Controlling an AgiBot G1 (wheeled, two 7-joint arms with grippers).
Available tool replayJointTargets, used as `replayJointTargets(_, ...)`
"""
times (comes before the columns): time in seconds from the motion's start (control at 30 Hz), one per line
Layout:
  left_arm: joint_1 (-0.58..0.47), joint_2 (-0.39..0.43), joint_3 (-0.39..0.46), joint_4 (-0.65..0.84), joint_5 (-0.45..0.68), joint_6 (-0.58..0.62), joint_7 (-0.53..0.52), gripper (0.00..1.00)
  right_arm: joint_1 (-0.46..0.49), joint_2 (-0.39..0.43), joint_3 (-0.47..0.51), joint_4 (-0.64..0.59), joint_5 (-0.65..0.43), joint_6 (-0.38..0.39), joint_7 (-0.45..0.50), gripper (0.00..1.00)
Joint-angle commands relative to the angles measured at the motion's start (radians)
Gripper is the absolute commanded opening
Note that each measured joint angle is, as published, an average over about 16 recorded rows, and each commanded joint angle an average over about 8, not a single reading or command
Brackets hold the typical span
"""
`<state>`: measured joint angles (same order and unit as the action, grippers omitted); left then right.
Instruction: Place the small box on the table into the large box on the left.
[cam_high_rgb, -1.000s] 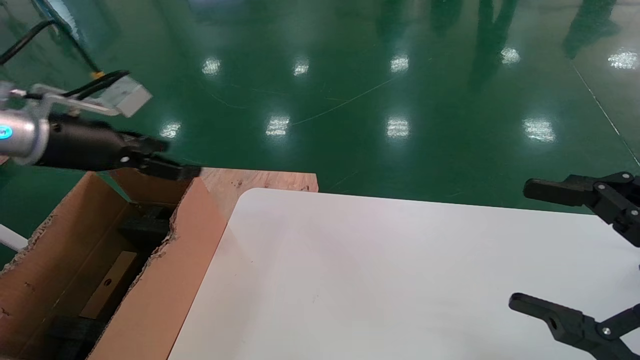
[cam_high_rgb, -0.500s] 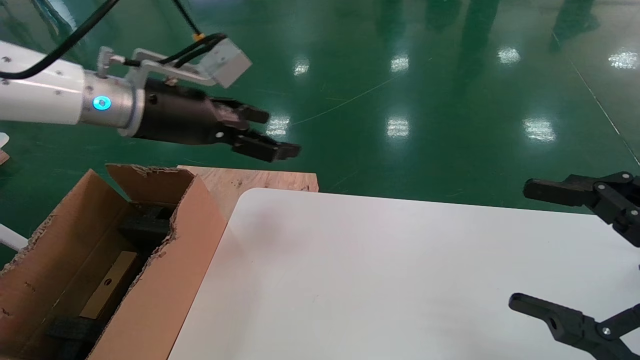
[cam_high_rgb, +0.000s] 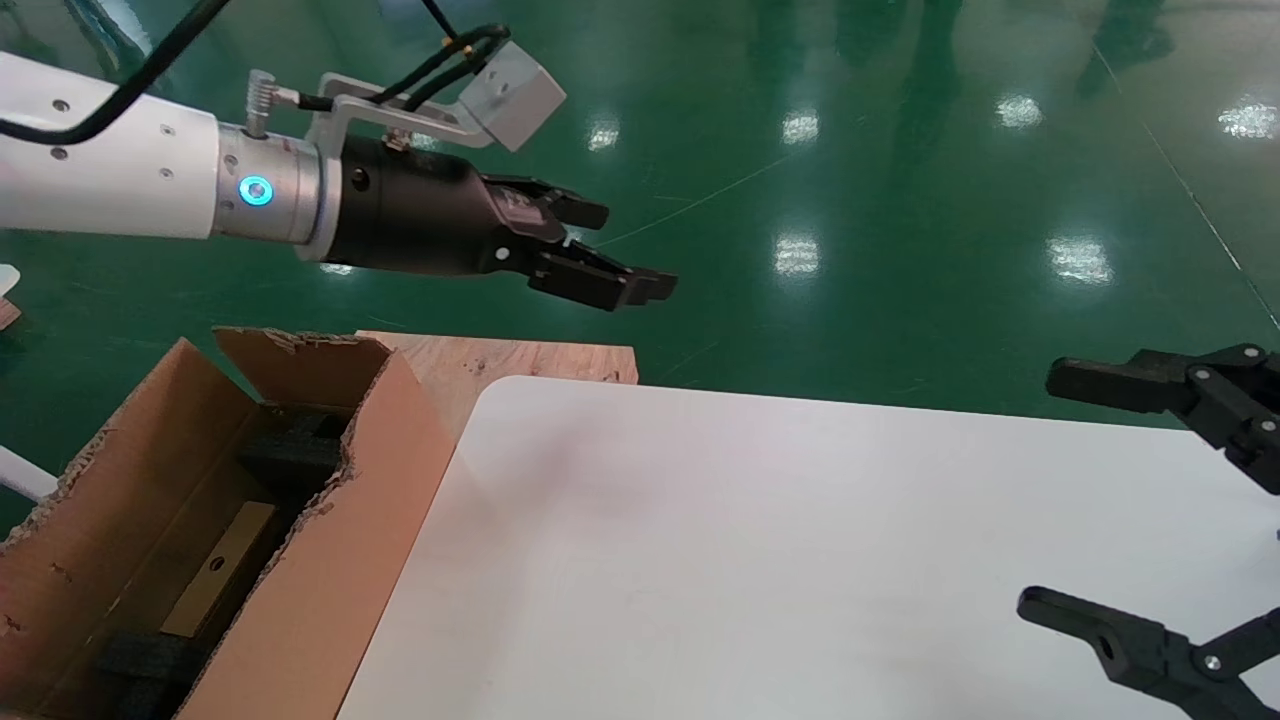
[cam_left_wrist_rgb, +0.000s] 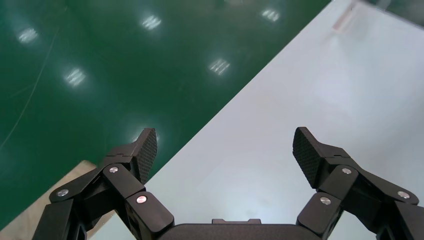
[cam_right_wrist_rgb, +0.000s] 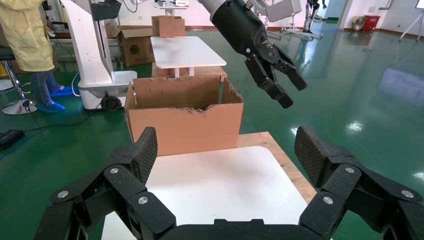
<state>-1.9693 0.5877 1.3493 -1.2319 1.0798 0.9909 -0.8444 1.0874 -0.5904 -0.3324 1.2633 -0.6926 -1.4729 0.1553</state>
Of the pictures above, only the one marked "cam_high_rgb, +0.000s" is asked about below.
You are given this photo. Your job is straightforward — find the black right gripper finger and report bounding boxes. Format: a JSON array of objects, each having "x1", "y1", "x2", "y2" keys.
[
  {"x1": 1017, "y1": 588, "x2": 1280, "y2": 720},
  {"x1": 1045, "y1": 345, "x2": 1280, "y2": 496}
]

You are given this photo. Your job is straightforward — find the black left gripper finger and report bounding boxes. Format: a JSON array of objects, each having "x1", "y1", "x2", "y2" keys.
[
  {"x1": 528, "y1": 243, "x2": 679, "y2": 313},
  {"x1": 480, "y1": 175, "x2": 611, "y2": 233}
]

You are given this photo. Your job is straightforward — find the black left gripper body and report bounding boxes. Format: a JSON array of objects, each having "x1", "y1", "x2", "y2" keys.
[{"x1": 320, "y1": 135, "x2": 571, "y2": 279}]

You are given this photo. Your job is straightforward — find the small brown cardboard box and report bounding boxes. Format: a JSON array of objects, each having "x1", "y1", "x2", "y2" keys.
[{"x1": 160, "y1": 500, "x2": 279, "y2": 638}]

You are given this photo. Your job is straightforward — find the large brown cardboard box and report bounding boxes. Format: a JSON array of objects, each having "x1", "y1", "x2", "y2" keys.
[{"x1": 0, "y1": 325, "x2": 459, "y2": 720}]

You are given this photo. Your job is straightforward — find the wooden board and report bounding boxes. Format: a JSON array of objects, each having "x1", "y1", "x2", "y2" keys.
[{"x1": 355, "y1": 330, "x2": 638, "y2": 441}]

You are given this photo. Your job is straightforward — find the black foam block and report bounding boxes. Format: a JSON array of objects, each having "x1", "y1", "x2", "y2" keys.
[
  {"x1": 95, "y1": 632, "x2": 206, "y2": 720},
  {"x1": 238, "y1": 410, "x2": 353, "y2": 493}
]

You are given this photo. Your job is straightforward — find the white tube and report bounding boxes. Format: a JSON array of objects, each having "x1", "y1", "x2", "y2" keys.
[{"x1": 0, "y1": 447, "x2": 58, "y2": 504}]

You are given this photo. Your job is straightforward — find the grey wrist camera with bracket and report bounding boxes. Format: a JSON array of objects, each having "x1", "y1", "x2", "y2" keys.
[{"x1": 305, "y1": 40, "x2": 568, "y2": 156}]

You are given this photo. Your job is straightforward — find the black camera cable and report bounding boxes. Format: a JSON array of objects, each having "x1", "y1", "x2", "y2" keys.
[{"x1": 370, "y1": 25, "x2": 511, "y2": 109}]

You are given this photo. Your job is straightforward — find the silver cable connector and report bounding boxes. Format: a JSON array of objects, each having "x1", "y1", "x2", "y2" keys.
[{"x1": 246, "y1": 68, "x2": 303, "y2": 139}]

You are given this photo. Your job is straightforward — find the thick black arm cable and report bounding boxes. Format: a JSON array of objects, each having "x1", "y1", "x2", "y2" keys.
[{"x1": 0, "y1": 0, "x2": 471, "y2": 143}]

